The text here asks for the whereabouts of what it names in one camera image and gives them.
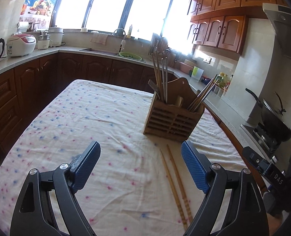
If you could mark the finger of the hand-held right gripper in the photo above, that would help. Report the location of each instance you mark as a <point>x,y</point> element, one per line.
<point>254,161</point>

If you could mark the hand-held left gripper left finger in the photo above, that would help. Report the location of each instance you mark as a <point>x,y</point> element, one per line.
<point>86,167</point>

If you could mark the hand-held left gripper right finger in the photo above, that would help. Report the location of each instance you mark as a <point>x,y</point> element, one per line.
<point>194,164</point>

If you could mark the bamboo chopstick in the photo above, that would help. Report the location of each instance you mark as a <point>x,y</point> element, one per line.
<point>179,184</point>
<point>173,189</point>

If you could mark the wooden utensil holder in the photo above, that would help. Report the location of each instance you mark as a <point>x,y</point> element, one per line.
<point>167,123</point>

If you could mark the metal chopstick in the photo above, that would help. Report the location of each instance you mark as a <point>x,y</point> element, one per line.
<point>203,91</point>
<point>163,81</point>
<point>166,81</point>
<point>200,97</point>

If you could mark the gas stove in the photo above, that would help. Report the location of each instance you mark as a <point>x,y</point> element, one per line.
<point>263,135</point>

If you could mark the black wok with lid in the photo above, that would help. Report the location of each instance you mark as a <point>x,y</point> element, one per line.
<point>273,123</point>

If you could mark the floral tablecloth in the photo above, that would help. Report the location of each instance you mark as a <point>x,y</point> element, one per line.
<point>98,118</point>

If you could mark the wooden spoon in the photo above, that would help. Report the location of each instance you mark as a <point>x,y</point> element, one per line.
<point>178,102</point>

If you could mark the spice jar set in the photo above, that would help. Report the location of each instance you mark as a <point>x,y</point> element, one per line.
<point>220,91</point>

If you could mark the clear oil bottle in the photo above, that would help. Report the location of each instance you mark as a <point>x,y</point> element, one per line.
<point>228,80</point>

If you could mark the purple container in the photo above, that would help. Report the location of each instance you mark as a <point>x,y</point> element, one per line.
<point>206,80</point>

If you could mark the yellow cooking oil bottle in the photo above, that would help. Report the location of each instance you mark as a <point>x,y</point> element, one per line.
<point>222,79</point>

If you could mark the green and white jug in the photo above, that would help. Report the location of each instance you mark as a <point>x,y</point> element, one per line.
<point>197,73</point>

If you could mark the pink lidded container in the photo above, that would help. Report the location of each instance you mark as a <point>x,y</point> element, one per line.
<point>186,66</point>

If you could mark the lower wooden cabinets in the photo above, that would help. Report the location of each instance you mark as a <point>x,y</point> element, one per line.
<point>37,78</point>

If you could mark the wooden cabinets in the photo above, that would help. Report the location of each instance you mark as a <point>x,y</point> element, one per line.
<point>37,78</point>
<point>224,29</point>

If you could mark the wooden knife block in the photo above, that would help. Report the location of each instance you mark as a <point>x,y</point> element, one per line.
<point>172,59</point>

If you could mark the kitchen sink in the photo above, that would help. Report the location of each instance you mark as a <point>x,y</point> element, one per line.
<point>98,51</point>

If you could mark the green colander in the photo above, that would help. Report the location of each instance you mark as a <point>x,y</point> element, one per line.
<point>130,56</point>

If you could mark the kitchen utensil rack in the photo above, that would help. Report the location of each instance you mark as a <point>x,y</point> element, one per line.
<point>157,43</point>

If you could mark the chrome faucet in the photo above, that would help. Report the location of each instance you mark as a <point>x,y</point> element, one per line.
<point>122,44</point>

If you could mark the pink dish towel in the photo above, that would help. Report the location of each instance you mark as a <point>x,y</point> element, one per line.
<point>98,38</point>

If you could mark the white food steamer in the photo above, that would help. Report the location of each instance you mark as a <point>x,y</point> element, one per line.
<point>44,41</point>

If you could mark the upper wooden cabinets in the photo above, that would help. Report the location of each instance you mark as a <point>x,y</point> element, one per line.
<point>224,29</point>

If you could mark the steel range hood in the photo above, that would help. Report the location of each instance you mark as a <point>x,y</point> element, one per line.
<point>287,29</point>

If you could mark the white bowl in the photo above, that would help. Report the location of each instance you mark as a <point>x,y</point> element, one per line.
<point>84,29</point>

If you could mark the red and white rice cooker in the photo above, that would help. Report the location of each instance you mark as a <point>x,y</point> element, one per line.
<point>21,45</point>

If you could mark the dish soap bottle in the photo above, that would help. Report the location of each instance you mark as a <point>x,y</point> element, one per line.
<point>129,32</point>

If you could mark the small metal pot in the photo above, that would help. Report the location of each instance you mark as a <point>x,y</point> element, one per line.
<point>33,27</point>

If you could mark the paper towel roll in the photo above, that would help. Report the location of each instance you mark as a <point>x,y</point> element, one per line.
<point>22,26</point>

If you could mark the kitchen window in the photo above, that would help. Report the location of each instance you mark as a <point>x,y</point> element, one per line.
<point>111,5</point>

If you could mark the wall power outlet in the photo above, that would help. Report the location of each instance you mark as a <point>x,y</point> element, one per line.
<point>206,59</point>

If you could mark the fruit wall poster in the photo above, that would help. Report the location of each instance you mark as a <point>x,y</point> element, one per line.
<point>42,2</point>

